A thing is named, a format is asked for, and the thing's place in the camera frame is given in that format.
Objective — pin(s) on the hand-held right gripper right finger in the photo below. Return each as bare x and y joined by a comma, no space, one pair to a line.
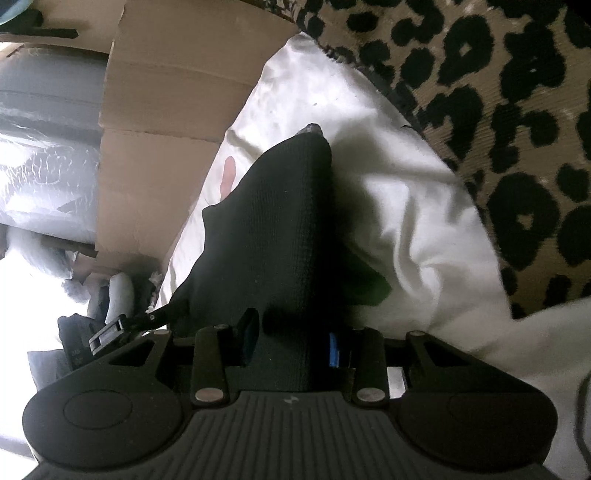
334,351

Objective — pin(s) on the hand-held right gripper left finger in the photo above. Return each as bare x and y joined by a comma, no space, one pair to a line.
251,339

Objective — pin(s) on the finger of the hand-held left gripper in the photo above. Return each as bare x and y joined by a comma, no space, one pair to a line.
108,336

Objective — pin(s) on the black patterned shorts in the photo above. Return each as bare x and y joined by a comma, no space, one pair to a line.
277,221

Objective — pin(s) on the grey neck pillow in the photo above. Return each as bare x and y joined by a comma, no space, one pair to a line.
120,295

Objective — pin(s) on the black cloth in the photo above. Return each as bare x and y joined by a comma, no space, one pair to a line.
143,290

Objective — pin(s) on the white fluffy pillow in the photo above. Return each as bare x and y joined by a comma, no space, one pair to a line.
41,258

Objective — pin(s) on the bear printed white bed sheet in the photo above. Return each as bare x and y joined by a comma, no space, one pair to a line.
415,221

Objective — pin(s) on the flattened cardboard sheet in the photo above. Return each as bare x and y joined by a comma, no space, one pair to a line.
152,161

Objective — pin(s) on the grey cabinet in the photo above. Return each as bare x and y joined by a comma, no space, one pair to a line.
46,138

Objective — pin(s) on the leopard print cloth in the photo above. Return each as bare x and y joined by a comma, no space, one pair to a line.
508,115

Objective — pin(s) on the teal hanging cloth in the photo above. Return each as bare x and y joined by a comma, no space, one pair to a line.
9,14

